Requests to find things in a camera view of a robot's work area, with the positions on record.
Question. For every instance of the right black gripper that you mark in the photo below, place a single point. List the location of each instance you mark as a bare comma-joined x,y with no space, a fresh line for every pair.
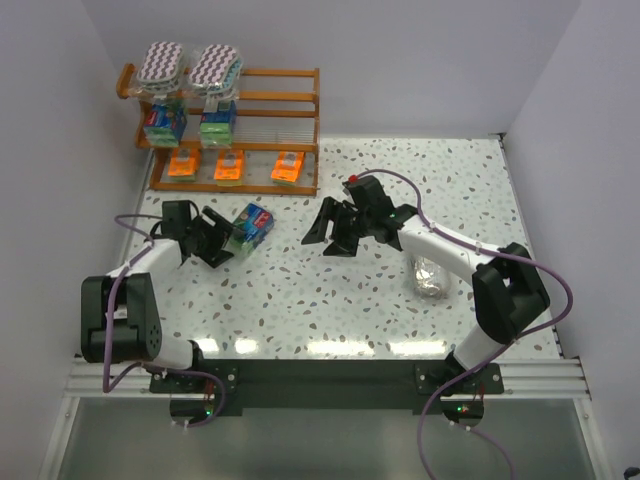
347,223

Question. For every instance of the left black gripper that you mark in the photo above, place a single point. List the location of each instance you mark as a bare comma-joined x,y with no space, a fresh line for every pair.
208,239

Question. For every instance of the orange sponge box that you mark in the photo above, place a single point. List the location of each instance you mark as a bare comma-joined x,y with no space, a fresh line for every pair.
229,170
184,164
288,168

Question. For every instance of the grey sponge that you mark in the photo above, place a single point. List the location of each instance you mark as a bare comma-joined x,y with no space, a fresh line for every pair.
430,279
216,72

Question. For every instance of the blue label green sponge pack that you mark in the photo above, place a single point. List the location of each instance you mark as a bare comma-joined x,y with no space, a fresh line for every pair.
217,127

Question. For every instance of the purple wavy striped sponge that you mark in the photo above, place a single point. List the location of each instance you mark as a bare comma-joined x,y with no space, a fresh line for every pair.
161,71

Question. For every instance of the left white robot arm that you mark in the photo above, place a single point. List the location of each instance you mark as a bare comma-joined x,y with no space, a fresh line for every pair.
120,319

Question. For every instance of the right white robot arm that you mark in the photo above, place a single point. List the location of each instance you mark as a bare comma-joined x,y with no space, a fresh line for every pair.
508,292

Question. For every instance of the wooden two-tier shelf rack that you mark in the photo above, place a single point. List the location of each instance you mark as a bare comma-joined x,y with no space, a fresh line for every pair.
281,114

